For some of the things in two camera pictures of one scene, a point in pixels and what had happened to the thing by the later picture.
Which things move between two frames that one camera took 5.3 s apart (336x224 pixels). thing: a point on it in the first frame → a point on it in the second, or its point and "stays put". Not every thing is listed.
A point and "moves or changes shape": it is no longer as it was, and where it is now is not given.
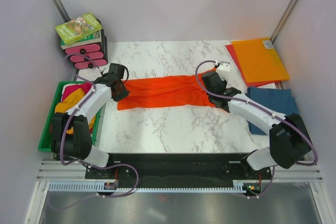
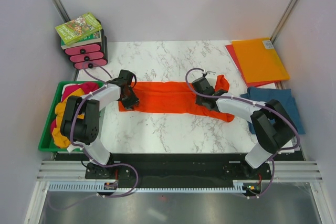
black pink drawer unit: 91,56 stays put
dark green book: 96,39 stays put
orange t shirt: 187,91 moves or changes shape
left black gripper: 124,94 → 134,101
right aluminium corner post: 291,6 stays put
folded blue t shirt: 279,100 stays put
